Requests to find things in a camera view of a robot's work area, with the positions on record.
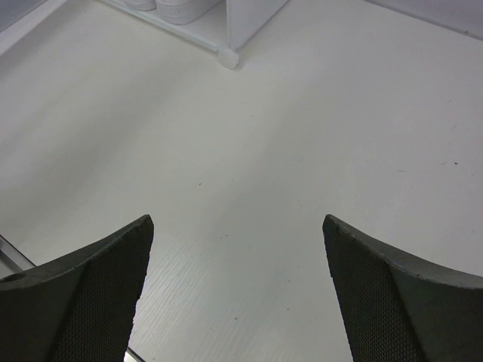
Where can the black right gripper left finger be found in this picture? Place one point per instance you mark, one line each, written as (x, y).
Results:
(80, 306)

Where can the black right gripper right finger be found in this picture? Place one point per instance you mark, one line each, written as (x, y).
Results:
(399, 307)

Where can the white plastic shoe cabinet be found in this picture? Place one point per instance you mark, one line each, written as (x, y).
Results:
(224, 30)

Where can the white sneaker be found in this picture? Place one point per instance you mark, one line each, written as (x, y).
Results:
(183, 12)
(140, 5)

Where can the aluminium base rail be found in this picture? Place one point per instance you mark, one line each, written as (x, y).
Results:
(12, 260)

